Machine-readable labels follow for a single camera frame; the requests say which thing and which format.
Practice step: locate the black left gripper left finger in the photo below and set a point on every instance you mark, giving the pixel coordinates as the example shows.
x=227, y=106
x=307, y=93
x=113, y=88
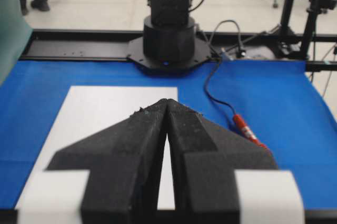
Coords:
x=125, y=173

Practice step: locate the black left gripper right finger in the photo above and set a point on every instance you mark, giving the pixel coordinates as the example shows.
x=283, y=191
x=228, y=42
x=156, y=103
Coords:
x=205, y=156

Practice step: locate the red handled soldering iron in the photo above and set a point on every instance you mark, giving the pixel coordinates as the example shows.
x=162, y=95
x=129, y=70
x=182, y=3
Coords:
x=248, y=133

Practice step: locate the white foam board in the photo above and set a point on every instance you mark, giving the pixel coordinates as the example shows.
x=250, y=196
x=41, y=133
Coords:
x=95, y=113

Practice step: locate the blue table cloth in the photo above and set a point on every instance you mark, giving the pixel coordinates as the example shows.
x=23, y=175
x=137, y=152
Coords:
x=276, y=99

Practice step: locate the green backdrop curtain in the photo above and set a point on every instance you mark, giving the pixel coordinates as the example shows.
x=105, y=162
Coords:
x=15, y=34

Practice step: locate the black aluminium frame rail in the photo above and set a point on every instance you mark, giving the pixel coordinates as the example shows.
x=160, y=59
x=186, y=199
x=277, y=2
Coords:
x=123, y=46

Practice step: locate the black camera tripod stand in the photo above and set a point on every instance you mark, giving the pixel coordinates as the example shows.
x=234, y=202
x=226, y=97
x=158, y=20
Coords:
x=297, y=27

